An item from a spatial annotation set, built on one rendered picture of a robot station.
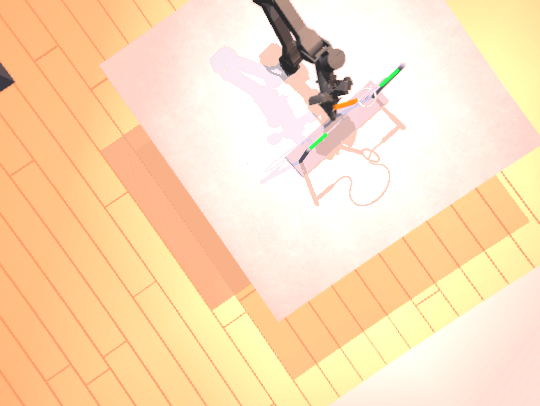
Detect orange handle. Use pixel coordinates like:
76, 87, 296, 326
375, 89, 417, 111
334, 88, 377, 109

